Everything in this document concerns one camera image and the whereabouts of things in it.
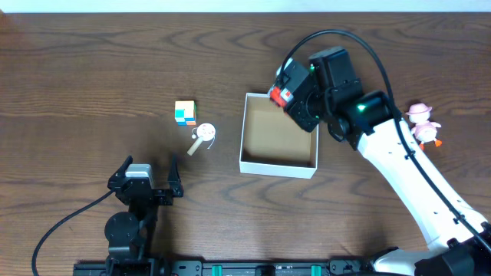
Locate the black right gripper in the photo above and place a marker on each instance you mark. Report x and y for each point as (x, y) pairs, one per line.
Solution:
(298, 114)

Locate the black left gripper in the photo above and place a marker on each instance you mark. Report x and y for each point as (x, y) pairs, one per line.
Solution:
(160, 194)

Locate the red toy truck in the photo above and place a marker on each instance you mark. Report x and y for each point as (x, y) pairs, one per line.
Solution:
(280, 96)

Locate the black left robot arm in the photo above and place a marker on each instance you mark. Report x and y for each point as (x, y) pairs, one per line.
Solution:
(129, 233)

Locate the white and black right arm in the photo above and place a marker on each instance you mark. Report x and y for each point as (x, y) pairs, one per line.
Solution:
(457, 236)

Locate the white cardboard box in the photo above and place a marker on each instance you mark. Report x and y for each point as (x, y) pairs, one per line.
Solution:
(272, 144)

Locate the small wooden rattle drum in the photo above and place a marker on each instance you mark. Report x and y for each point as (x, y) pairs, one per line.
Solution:
(204, 133)

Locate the multicoloured puzzle cube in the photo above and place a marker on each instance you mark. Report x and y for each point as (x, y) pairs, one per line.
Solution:
(185, 112)

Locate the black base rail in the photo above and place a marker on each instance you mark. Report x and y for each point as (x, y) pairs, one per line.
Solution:
(161, 267)

